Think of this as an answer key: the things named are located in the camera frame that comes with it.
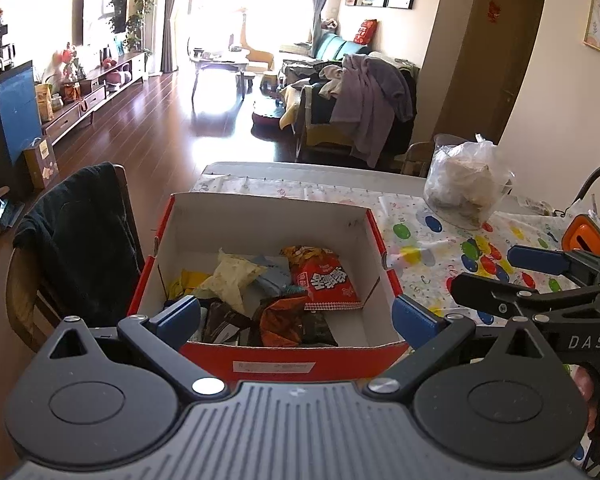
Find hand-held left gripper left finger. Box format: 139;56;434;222
30;296;229;403

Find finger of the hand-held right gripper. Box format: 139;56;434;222
507;245;600;286
450;272;596;318

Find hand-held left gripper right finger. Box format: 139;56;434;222
362;294;567;403

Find dark triangular snack packet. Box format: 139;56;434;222
202;302;253;346

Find pale yellow snack packet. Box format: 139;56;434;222
192;249;268;316

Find dark brown snack packet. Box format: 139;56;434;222
305;310;338;347

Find red snack packet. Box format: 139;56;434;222
290;252;363;311

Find brown orange snack packet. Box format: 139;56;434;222
252;296;311;347

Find blue snack packet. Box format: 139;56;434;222
252;255;293;296

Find red cardboard box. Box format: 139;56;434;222
126;191;410;382

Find orange patterned snack packet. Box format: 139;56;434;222
280;245;333;266

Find person's right hand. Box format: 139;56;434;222
576;365;600;403

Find orange coin box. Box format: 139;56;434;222
562;214;600;256

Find clear container with plastic bag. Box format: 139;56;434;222
424;134;515;231

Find black garment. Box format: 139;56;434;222
12;162;146;328

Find brown wooden door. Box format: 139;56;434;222
435;0;551;146

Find dark red floor cushion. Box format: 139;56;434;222
250;105;288;133

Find grey blanket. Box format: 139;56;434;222
330;54;415;168

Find wooden television cabinet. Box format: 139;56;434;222
42;51;147;148

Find dark armchair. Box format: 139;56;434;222
280;57;421;166

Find wooden coffee table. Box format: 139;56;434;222
189;50;251;98

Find blue panel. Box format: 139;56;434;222
0;60;37;166

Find white tower air conditioner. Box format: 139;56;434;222
144;0;173;78

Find teal sofa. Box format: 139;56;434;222
312;32;373;61

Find green potted plant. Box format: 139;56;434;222
125;0;157;56

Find flat television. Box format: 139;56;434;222
72;0;129;47

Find grey curtain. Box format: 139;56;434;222
311;0;337;46

